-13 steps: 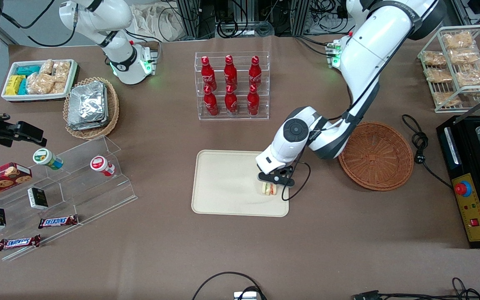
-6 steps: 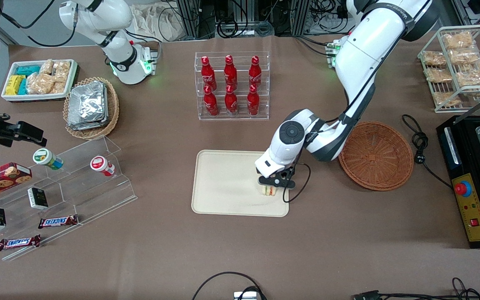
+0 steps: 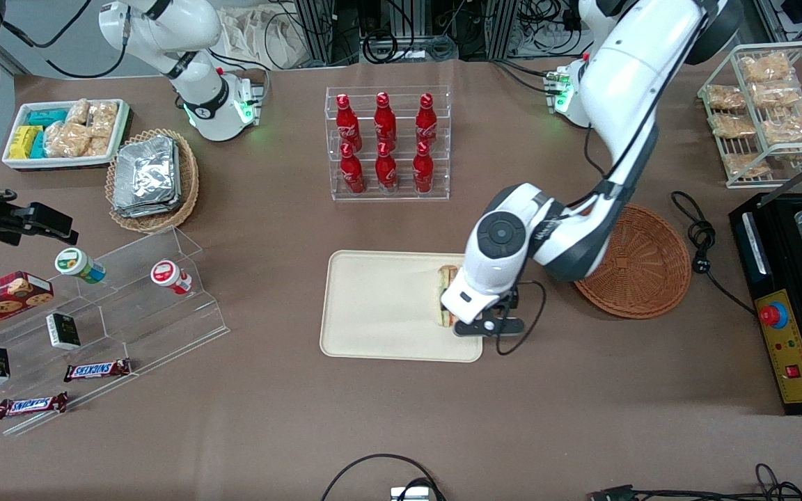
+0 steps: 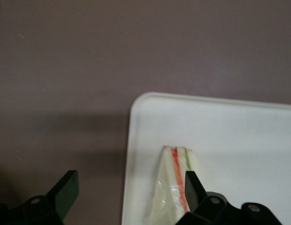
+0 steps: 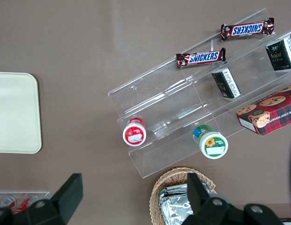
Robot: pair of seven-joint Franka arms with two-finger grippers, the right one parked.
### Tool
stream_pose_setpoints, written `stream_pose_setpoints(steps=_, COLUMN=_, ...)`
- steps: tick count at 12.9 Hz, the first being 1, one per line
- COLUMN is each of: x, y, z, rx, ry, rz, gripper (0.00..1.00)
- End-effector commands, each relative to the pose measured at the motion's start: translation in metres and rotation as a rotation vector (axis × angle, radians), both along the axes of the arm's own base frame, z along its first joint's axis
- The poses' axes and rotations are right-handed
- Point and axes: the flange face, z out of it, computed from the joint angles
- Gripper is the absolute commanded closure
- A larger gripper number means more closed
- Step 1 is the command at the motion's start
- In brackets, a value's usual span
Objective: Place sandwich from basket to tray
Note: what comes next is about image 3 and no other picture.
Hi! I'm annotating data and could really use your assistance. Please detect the sandwich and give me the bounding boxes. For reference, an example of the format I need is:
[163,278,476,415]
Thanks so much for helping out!
[436,264,461,328]

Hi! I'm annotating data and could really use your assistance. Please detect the cream plastic tray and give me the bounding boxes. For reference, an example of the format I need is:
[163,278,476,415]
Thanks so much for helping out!
[320,250,484,363]

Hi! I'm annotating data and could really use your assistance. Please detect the wicker basket with foil packs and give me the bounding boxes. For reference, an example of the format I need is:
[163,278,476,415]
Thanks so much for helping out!
[105,128,200,234]

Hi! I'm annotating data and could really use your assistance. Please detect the empty wicker basket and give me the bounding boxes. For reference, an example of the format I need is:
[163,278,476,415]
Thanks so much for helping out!
[574,203,693,319]

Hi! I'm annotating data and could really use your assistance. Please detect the white snack bin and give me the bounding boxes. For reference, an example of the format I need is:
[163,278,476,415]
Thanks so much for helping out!
[1,98,132,171]

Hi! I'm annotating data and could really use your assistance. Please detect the yellow snack pack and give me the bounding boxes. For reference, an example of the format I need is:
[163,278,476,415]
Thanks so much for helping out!
[10,125,43,159]

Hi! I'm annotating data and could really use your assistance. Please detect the foil wrapped pack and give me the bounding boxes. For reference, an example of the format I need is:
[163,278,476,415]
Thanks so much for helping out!
[114,136,179,208]
[112,196,180,218]

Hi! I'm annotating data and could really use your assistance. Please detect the clear acrylic bottle rack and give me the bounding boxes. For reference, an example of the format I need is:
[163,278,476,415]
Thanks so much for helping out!
[325,86,452,202]

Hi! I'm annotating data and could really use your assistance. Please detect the red cola bottle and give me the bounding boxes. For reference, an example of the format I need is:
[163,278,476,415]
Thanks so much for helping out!
[416,93,438,147]
[375,143,398,191]
[374,92,398,148]
[340,143,366,194]
[336,94,362,150]
[412,141,435,193]

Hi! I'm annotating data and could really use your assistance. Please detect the clear acrylic stepped shelf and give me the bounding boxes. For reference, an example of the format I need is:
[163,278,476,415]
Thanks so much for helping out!
[0,225,231,438]

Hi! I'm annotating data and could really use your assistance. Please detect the Snickers chocolate bar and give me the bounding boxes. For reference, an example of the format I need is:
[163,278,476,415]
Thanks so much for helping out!
[63,358,132,383]
[0,392,69,420]

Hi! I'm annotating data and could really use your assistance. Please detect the white plastic bag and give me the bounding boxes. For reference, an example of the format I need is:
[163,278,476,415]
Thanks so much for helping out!
[220,7,311,70]

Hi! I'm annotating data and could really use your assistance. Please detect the clear fried snack bag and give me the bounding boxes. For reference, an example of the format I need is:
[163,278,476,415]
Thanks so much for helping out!
[739,52,792,83]
[749,80,802,109]
[711,113,757,138]
[706,83,746,112]
[723,152,771,178]
[760,104,802,145]

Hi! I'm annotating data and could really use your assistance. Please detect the black food warmer appliance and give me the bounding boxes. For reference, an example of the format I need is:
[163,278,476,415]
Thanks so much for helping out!
[728,191,802,416]

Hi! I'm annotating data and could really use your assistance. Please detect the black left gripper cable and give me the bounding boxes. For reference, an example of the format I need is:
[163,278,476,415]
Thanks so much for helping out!
[495,280,548,356]

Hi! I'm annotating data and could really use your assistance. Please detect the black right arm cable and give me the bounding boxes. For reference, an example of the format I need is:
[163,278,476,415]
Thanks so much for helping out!
[0,0,130,79]

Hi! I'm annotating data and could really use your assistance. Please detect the black looped cable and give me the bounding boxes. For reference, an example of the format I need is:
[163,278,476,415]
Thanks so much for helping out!
[321,454,447,501]

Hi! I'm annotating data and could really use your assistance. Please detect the black cable with connector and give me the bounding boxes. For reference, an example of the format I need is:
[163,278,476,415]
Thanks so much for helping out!
[585,463,802,501]

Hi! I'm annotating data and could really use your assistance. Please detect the black power cable with plug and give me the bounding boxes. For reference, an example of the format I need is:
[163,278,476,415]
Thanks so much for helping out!
[671,191,757,315]

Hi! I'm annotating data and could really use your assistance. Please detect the aluminium equipment frame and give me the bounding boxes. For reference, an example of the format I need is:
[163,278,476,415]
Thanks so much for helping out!
[293,0,520,67]

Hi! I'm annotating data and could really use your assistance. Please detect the white wire rack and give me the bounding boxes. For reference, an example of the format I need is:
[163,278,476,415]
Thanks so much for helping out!
[698,42,802,189]

